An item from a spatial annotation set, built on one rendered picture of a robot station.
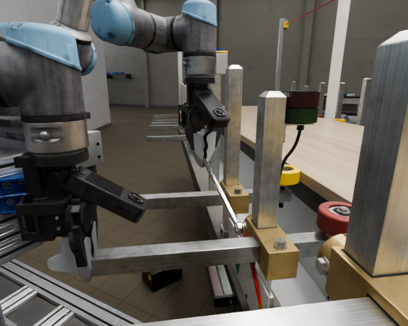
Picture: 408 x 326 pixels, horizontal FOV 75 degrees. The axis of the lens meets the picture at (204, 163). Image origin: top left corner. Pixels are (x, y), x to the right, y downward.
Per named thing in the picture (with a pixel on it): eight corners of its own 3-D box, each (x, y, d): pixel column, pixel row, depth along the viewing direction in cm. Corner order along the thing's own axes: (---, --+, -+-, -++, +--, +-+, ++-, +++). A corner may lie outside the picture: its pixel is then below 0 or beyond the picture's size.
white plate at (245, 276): (262, 347, 44) (266, 297, 41) (226, 253, 68) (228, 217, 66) (265, 347, 44) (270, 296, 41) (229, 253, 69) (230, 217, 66)
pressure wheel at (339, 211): (327, 282, 44) (336, 220, 41) (303, 254, 52) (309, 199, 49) (370, 278, 46) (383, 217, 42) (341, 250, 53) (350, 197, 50)
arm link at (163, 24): (122, 13, 59) (161, 6, 54) (154, 23, 69) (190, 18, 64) (124, 51, 61) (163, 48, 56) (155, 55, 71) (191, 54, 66)
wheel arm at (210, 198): (122, 215, 65) (120, 198, 64) (124, 209, 68) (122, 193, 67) (291, 204, 71) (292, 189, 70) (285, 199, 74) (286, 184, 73)
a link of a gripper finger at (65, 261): (56, 283, 42) (47, 231, 39) (96, 280, 43) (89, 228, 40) (48, 298, 39) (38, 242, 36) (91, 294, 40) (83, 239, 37)
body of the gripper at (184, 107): (204, 125, 71) (204, 78, 68) (221, 130, 64) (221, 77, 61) (177, 127, 68) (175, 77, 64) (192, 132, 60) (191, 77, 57)
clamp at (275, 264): (266, 281, 41) (268, 253, 40) (241, 235, 54) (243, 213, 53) (300, 278, 42) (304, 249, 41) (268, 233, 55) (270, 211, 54)
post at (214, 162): (208, 200, 100) (209, 74, 87) (206, 196, 104) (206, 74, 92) (220, 200, 100) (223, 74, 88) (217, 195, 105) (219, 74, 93)
